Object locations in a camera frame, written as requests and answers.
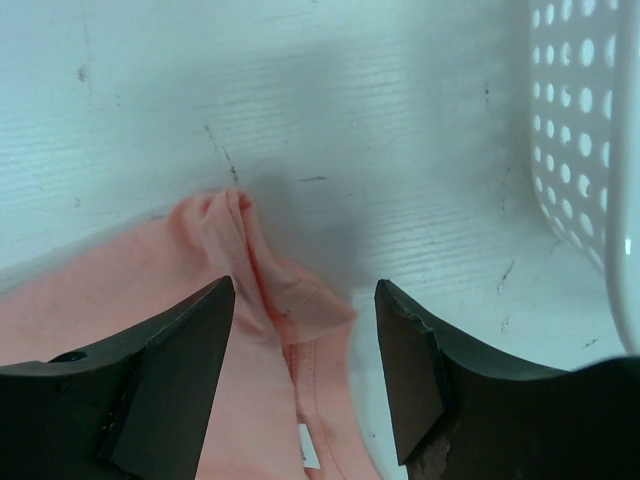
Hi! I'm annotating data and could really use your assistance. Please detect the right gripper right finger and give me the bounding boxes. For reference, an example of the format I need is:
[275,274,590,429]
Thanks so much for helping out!
[375,280,639,479]

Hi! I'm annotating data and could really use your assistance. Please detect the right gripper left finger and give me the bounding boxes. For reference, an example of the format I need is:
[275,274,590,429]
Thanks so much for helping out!
[1,277,235,479]

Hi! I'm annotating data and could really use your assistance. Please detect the white perforated plastic basket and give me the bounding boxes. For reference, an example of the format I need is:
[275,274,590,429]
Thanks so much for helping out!
[528,1,639,355]

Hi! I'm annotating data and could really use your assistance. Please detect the salmon pink t shirt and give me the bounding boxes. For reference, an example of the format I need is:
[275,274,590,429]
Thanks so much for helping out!
[1,188,378,479]

